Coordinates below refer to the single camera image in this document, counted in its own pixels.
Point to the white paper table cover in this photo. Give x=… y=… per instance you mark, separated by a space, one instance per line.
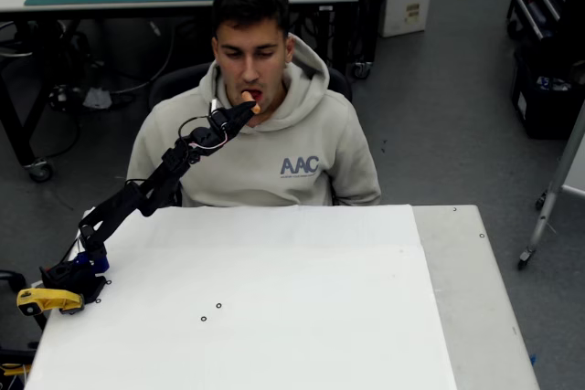
x=297 y=294

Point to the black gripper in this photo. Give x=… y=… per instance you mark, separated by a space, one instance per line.
x=232 y=120

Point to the orange carrot piece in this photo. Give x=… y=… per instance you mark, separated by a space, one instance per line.
x=247 y=97

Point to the man in beige hoodie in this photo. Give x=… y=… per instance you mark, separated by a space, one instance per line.
x=274 y=157

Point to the black storage bin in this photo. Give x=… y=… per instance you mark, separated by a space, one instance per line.
x=539 y=111

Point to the black round floor device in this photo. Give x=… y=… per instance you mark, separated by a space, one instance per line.
x=59 y=97

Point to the white plastic bag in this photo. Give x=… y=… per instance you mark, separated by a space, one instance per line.
x=97 y=98

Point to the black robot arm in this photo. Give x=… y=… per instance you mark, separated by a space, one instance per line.
x=119 y=207

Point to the yellow clamp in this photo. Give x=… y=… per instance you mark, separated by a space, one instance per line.
x=45 y=298

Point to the small white gripper camera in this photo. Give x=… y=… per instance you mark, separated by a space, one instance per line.
x=213 y=104

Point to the black and yellow tool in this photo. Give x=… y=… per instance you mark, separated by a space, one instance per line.
x=13 y=355

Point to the grey metal stand leg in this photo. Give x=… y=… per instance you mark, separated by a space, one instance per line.
x=548 y=207

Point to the black office chair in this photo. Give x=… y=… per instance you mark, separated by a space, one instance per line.
x=173 y=81

